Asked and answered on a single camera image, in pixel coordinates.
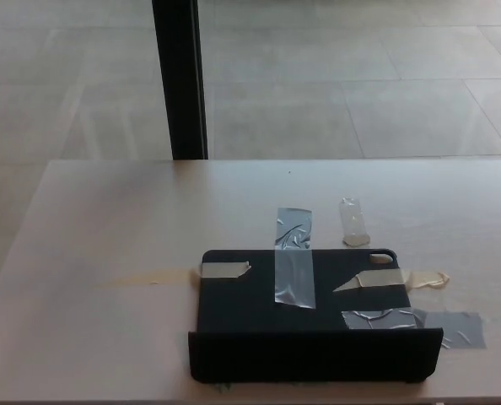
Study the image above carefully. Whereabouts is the narrow clear tape strip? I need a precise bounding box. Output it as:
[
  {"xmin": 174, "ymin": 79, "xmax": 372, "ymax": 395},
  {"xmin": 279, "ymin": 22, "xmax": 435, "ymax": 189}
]
[{"xmin": 339, "ymin": 197, "xmax": 370, "ymax": 247}]

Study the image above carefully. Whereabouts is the long beige masking tape strip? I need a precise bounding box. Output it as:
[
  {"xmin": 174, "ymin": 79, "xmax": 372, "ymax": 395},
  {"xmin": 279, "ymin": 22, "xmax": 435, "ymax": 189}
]
[{"xmin": 100, "ymin": 261, "xmax": 252, "ymax": 289}]

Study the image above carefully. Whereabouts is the wide grey duct tape strip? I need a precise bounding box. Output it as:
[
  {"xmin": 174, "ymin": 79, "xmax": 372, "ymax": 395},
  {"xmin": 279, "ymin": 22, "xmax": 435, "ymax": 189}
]
[{"xmin": 273, "ymin": 207, "xmax": 317, "ymax": 310}]

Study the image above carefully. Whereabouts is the black folding tablet cover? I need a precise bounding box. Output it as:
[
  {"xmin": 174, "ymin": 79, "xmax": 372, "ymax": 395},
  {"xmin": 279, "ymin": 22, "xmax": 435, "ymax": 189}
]
[{"xmin": 186, "ymin": 248, "xmax": 444, "ymax": 384}]

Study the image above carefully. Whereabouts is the short beige masking tape strip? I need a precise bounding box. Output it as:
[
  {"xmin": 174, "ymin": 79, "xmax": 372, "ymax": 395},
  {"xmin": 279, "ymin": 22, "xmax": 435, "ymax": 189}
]
[{"xmin": 332, "ymin": 269, "xmax": 451, "ymax": 293}]

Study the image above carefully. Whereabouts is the black window frame post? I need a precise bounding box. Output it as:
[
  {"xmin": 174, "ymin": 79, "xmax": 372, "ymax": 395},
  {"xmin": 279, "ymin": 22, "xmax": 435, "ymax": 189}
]
[{"xmin": 151, "ymin": 0, "xmax": 210, "ymax": 160}]

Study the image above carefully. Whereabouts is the crumpled grey duct tape strip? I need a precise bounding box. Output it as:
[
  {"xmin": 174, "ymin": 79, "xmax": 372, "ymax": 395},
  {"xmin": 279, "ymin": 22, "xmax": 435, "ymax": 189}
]
[{"xmin": 342, "ymin": 309, "xmax": 488, "ymax": 350}]

